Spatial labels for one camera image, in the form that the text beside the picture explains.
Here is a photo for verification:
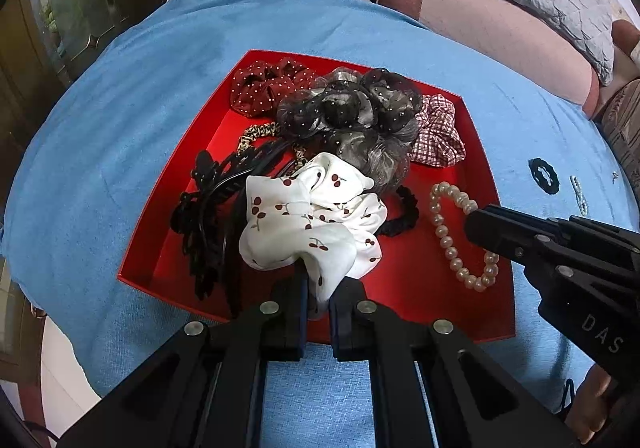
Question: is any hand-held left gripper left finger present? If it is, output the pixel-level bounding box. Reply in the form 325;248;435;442
57;268;309;448

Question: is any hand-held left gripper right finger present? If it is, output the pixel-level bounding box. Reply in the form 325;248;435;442
330;278;581;448

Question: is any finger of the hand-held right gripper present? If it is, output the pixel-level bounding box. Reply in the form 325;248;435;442
464;223;640;381
470;204;640;296

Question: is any red tray box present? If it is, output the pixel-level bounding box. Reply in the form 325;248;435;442
117;50;517;345

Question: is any white cherry print scrunchie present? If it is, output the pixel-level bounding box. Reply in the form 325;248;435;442
238;152;389;319

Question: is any white pearl bracelet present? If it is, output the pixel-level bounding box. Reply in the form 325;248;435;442
429;181;501;293

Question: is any black hair tie with bead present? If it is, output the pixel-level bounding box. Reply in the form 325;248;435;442
374;184;422;237

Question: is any black hair claw clip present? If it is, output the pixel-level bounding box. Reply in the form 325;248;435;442
171;139;302;319

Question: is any red plaid scrunchie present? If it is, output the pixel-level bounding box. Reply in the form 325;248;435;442
406;94;467;169

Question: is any leopard print scrunchie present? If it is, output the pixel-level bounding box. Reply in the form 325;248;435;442
236;122;307;175

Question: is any black gauze scrunchie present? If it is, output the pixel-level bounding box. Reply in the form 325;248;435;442
276;66;424;195

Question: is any red polka dot scrunchie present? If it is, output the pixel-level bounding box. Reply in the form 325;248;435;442
229;56;319;119

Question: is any person's right hand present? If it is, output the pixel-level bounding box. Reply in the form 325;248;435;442
564;362;623;445

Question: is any striped cushion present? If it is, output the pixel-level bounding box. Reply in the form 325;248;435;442
594;78;640;181

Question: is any pink quilted cushion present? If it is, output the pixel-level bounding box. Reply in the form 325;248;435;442
376;0;601;121

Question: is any blue towel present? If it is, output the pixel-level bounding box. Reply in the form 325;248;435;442
0;0;640;448

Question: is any glass door cabinet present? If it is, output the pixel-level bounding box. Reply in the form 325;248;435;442
0;0;170;173

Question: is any pale bead bracelet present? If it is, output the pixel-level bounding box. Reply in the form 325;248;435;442
569;175;589;217

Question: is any black cord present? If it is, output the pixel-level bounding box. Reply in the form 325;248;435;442
552;377;577;425

